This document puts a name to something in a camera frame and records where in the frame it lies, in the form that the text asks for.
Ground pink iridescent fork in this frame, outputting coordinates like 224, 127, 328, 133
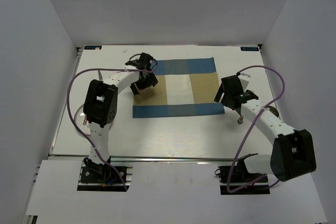
237, 112, 244, 125

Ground blue beige cloth placemat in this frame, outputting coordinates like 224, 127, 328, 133
132, 57, 225, 119

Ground metal tin cup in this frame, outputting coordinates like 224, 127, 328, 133
268, 105, 279, 117

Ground white plate with red characters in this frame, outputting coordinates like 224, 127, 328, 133
74, 104, 91, 136

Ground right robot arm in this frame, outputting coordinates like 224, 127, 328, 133
214, 75, 317, 182

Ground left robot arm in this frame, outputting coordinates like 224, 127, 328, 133
83, 71, 158, 182

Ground right corner table sticker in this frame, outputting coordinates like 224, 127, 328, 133
240, 47, 259, 51

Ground corner table sticker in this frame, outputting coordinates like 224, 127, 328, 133
240, 47, 259, 51
83, 45, 102, 50

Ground left corner table sticker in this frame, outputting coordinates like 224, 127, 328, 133
83, 45, 102, 50

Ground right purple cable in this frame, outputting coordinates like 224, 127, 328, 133
226, 65, 286, 194

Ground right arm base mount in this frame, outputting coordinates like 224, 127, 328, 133
215, 166, 270, 195

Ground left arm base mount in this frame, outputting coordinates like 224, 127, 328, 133
77, 164, 132, 193

